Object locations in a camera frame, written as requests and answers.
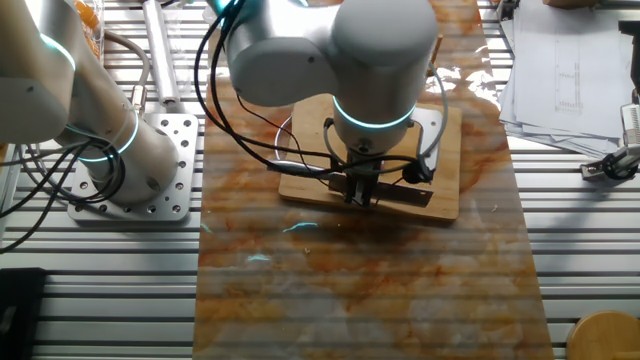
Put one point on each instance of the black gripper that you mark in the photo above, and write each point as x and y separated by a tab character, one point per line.
364	170

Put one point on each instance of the steel cleaver knife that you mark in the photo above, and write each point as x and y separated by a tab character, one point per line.
400	192

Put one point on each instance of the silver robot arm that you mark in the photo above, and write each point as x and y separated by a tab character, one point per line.
350	60

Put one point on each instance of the orange marbled table mat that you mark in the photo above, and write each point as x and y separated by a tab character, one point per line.
350	280

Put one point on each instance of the wooden cutting board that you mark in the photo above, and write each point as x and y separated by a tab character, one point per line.
445	165

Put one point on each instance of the white paper stack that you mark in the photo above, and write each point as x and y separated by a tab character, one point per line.
565	90

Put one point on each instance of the white plastic wrap roll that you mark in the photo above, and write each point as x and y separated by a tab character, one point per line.
160	50

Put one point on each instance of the wooden mug tree stand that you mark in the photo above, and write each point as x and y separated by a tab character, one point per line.
605	337

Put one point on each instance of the orange fruit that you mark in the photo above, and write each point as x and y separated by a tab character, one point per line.
94	46
87	15

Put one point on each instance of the clear plastic fruit container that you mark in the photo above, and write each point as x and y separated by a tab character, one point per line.
92	32

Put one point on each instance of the black box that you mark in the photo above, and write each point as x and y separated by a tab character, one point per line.
20	315

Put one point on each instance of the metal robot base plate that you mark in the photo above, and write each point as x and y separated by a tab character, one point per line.
177	150

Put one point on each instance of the grey camera on clamp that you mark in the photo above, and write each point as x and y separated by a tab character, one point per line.
617	165

